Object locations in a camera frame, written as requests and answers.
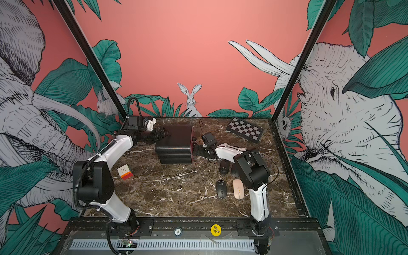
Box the black drawer cabinet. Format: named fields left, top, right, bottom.
left=155, top=124, right=193, bottom=164

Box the black computer mouse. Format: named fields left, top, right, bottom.
left=216, top=180, right=227, bottom=199

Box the pink computer mouse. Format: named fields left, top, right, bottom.
left=233, top=179, right=245, bottom=200

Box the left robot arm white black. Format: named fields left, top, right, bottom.
left=73, top=127, right=170, bottom=223

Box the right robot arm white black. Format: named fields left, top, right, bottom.
left=192, top=132, right=271, bottom=223

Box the colourful puzzle cube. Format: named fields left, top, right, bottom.
left=118, top=164, right=133, bottom=180

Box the black white checkerboard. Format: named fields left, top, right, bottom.
left=226, top=118, right=263, bottom=143

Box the yellow round sticker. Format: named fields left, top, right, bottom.
left=210, top=224, right=222, bottom=237

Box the white vent strip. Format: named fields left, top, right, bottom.
left=69, top=239, right=255, bottom=251

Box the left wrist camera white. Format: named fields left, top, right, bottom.
left=144, top=117, right=156, bottom=131

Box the left corrugated black cable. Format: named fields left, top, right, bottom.
left=126, top=96, right=142, bottom=117

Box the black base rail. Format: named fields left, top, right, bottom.
left=63, top=217, right=324, bottom=238

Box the left black frame post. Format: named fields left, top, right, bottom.
left=53, top=0, right=128, bottom=120

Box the black frame post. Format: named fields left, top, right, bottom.
left=53, top=0, right=128, bottom=120
left=272, top=0, right=336, bottom=122

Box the right black frame post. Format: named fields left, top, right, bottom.
left=272, top=0, right=336, bottom=122

